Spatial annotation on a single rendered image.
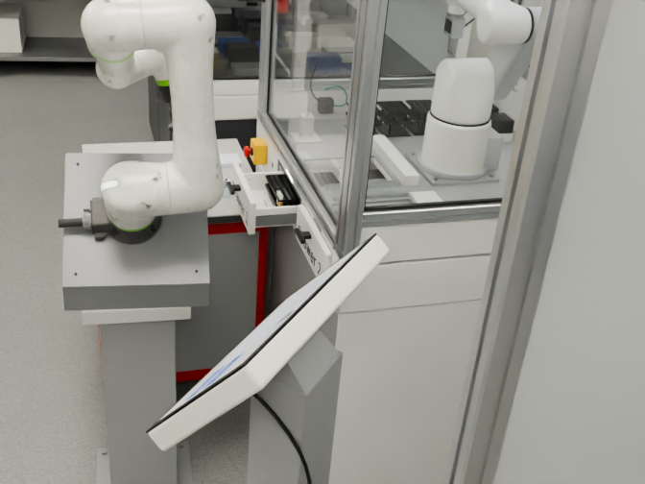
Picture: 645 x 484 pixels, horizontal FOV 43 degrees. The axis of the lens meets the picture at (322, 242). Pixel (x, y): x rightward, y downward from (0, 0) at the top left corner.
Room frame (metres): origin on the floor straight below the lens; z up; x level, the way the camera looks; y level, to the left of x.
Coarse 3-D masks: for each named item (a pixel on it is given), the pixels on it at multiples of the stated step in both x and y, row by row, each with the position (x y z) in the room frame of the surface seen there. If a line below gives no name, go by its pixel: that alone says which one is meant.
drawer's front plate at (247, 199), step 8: (232, 168) 2.36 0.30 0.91; (240, 168) 2.33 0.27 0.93; (232, 176) 2.36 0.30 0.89; (240, 176) 2.27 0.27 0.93; (240, 184) 2.24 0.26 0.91; (248, 184) 2.22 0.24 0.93; (240, 192) 2.24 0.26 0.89; (248, 192) 2.17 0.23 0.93; (240, 200) 2.23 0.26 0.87; (248, 200) 2.13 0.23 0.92; (240, 208) 2.23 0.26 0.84; (248, 208) 2.13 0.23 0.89; (248, 216) 2.12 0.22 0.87; (248, 224) 2.12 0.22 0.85; (248, 232) 2.12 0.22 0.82
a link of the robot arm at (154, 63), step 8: (144, 56) 2.10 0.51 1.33; (152, 56) 2.11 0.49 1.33; (160, 56) 2.11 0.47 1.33; (144, 64) 2.10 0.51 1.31; (152, 64) 2.11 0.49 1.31; (160, 64) 2.12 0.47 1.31; (144, 72) 2.10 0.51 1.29; (152, 72) 2.12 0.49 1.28; (160, 72) 2.13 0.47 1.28; (160, 80) 2.13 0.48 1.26; (168, 80) 2.13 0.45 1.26
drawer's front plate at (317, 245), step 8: (304, 208) 2.09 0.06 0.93; (304, 216) 2.05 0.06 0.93; (304, 224) 2.04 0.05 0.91; (312, 224) 2.00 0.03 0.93; (312, 232) 1.97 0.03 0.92; (312, 240) 1.96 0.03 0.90; (320, 240) 1.92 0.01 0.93; (312, 248) 1.96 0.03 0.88; (320, 248) 1.89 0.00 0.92; (312, 256) 1.95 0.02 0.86; (320, 256) 1.89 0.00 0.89; (328, 256) 1.85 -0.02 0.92; (312, 264) 1.95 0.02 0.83; (328, 264) 1.85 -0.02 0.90; (320, 272) 1.88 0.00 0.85
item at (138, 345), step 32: (96, 320) 1.73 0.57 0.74; (128, 320) 1.75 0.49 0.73; (160, 320) 1.78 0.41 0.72; (128, 352) 1.79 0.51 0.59; (160, 352) 1.81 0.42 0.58; (128, 384) 1.79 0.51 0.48; (160, 384) 1.81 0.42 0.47; (128, 416) 1.79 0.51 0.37; (160, 416) 1.81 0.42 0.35; (128, 448) 1.79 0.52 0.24; (96, 480) 1.87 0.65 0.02; (128, 480) 1.79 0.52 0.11; (160, 480) 1.81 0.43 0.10
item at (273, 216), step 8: (248, 176) 2.36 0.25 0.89; (256, 176) 2.37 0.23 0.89; (264, 176) 2.38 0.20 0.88; (256, 184) 2.37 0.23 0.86; (264, 184) 2.38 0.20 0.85; (256, 192) 2.36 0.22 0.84; (264, 192) 2.36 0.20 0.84; (256, 200) 2.30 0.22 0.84; (256, 208) 2.13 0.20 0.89; (264, 208) 2.14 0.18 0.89; (272, 208) 2.14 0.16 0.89; (280, 208) 2.15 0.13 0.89; (288, 208) 2.16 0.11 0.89; (296, 208) 2.17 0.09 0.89; (256, 216) 2.13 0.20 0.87; (264, 216) 2.13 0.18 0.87; (272, 216) 2.14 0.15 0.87; (280, 216) 2.15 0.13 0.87; (288, 216) 2.16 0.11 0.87; (296, 216) 2.16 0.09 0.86; (256, 224) 2.13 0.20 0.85; (264, 224) 2.13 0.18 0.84; (272, 224) 2.14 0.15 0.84; (280, 224) 2.15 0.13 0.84; (288, 224) 2.16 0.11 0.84; (296, 224) 2.17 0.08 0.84
